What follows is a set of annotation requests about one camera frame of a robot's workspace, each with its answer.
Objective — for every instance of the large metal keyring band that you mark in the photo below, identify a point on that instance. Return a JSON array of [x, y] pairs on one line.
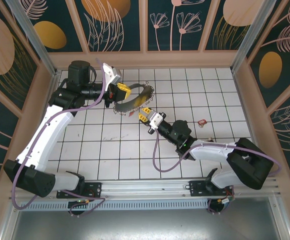
[[127, 108]]

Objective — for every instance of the key with red tag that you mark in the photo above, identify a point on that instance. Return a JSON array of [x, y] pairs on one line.
[[202, 122]]

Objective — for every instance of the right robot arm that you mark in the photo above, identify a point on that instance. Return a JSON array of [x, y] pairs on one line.
[[209, 151]]

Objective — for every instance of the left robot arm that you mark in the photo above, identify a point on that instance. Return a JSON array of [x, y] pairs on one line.
[[47, 130]]

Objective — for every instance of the yellow power connector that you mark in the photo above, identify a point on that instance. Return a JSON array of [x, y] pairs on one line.
[[223, 200], [86, 201]]

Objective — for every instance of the grey metal sheet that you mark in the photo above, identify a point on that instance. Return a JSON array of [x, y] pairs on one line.
[[144, 225]]

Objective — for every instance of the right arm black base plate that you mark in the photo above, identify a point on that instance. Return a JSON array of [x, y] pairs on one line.
[[197, 187]]

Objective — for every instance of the aluminium mounting rail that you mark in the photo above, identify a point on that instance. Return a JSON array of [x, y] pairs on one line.
[[144, 187]]

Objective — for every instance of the aluminium side rail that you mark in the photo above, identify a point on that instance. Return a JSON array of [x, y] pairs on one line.
[[242, 100]]

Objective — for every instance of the aluminium corner post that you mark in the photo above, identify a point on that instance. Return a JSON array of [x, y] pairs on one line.
[[255, 37], [35, 37]]

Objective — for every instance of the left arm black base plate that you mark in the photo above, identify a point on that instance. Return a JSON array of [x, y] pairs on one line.
[[94, 190]]

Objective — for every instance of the aluminium frame bar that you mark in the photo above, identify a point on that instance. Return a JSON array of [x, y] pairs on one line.
[[8, 222], [282, 220]]

